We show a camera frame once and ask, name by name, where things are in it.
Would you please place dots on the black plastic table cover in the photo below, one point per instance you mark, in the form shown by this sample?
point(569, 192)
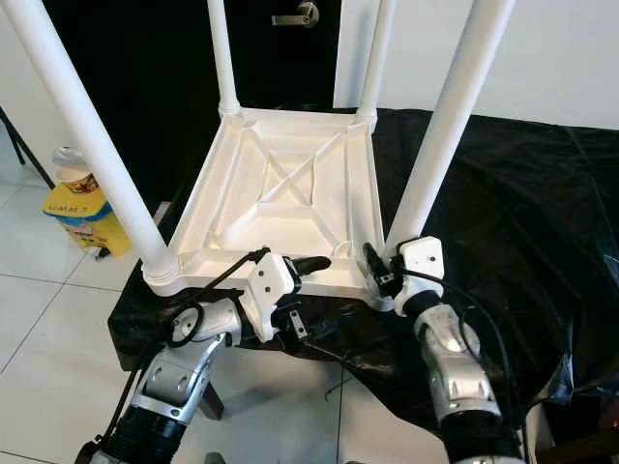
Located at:
point(542, 213)

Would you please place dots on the white plastic table leg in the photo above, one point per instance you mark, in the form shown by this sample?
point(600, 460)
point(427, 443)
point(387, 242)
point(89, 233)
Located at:
point(222, 53)
point(455, 116)
point(92, 126)
point(375, 58)

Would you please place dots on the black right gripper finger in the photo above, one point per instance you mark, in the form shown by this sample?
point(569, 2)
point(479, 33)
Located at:
point(375, 265)

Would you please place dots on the yellow cardboard box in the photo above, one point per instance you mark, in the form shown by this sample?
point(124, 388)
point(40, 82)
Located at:
point(102, 227)

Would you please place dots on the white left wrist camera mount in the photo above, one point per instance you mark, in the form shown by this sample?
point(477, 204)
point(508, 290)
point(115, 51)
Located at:
point(271, 285)

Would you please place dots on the black metal stand leg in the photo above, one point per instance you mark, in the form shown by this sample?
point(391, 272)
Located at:
point(19, 145)

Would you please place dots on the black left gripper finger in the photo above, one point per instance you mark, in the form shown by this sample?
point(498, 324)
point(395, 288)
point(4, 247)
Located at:
point(311, 264)
point(324, 325)

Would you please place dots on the printed paper cup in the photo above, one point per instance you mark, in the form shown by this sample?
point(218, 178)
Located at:
point(77, 179)

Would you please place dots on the brown wooden table leg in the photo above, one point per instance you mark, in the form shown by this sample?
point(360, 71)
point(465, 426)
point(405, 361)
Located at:
point(211, 396)
point(580, 447)

